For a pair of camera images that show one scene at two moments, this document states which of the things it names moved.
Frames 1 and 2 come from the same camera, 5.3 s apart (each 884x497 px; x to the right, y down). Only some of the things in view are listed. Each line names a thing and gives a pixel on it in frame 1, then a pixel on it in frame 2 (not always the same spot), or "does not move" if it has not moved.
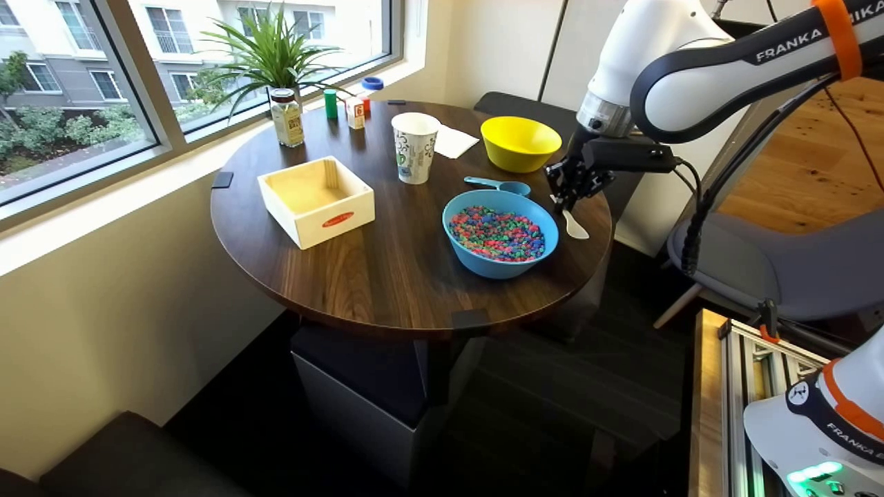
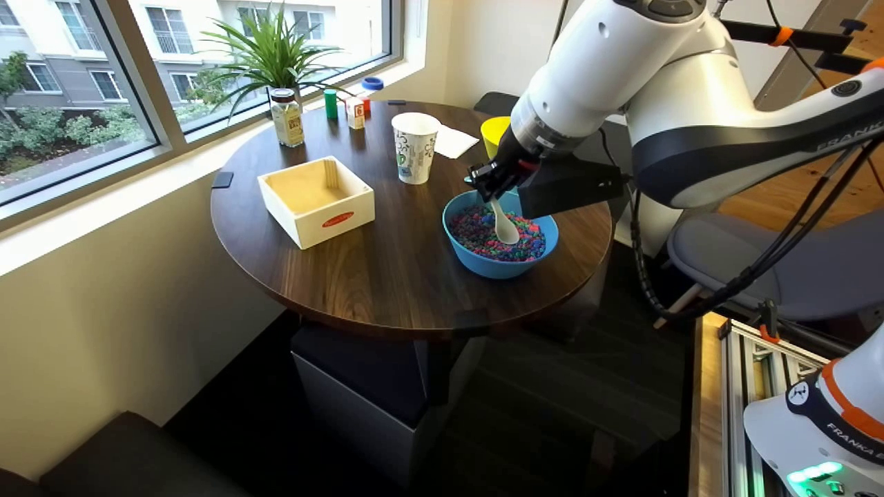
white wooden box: x=316 y=203 does not move
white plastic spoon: x=574 y=228 → x=504 y=228
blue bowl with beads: x=498 y=232 does not move
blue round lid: x=374 y=85 does not move
